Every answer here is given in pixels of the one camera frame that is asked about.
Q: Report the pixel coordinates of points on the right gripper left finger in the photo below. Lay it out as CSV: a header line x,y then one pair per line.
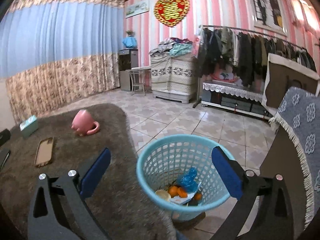
x,y
91,173

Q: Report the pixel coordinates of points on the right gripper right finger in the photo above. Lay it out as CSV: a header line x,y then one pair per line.
x,y
230,172

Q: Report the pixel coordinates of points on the blue plastic bag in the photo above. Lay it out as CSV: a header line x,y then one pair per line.
x,y
187,181

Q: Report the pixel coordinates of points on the orange tangerine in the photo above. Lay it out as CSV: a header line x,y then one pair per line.
x,y
173,191
181,192

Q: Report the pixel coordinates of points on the white paper envelope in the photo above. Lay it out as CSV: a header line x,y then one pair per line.
x,y
181,201

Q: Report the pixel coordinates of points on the black notebook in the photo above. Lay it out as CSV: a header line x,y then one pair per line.
x,y
4,154

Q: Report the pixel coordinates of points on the light blue cardboard box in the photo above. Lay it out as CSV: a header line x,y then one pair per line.
x,y
29,126

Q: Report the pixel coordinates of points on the brown shaggy rug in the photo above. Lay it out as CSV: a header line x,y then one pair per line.
x,y
118,203

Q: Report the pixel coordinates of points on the tan phone case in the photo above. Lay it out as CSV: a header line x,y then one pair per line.
x,y
44,152

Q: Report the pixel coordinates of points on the pink pig mug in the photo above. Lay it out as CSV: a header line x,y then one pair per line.
x,y
83,123

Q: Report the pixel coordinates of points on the light blue laundry basket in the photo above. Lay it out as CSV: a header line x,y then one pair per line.
x,y
166,160

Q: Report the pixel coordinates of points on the low lace covered bench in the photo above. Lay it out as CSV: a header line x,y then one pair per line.
x,y
233,98

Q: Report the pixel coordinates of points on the blue floral fringed cloth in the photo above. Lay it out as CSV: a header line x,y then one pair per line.
x,y
298,115

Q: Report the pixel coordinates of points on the blue floral curtain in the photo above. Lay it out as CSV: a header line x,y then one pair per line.
x,y
54,52

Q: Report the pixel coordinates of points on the small metal stool table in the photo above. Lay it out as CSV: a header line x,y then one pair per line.
x,y
138,80

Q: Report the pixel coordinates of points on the brown wooden board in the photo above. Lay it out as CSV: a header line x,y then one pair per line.
x,y
282,74

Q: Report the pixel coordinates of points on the patterned cloth covered cabinet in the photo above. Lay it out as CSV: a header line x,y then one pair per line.
x,y
173,78

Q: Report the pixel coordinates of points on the grey water dispenser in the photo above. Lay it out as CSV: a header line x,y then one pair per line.
x,y
128,59

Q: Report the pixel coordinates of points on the clothes rack with garments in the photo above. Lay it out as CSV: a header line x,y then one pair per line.
x,y
240,57

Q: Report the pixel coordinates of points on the blue covered plant pot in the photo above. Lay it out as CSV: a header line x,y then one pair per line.
x,y
130,41

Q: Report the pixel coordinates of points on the pile of folded clothes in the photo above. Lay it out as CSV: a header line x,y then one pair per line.
x,y
173,46

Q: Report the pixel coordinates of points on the framed wedding photo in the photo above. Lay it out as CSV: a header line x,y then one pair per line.
x,y
268,15

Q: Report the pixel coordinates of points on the red gold heart decoration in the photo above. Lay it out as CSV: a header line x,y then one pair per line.
x,y
171,12

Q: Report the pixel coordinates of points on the landscape wall picture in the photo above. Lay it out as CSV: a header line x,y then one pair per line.
x,y
137,8

